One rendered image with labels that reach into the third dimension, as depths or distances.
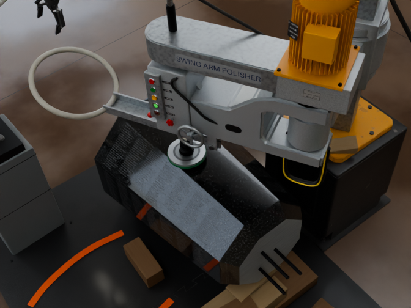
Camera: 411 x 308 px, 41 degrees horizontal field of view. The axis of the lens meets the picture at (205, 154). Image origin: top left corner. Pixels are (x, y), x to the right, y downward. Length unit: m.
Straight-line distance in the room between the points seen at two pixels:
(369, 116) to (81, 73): 2.69
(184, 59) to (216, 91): 0.29
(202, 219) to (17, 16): 3.67
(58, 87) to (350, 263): 2.86
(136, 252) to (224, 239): 0.87
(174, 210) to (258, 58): 1.11
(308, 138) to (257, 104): 0.28
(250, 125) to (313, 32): 0.68
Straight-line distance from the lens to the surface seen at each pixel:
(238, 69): 2.34
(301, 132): 2.48
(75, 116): 2.99
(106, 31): 5.52
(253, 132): 2.58
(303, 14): 2.08
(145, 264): 3.54
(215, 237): 2.91
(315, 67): 2.19
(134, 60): 5.12
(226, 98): 2.59
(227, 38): 2.45
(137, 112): 3.03
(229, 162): 3.07
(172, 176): 3.09
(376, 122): 3.43
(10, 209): 3.64
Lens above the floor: 3.16
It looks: 49 degrees down
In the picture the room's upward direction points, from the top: 4 degrees counter-clockwise
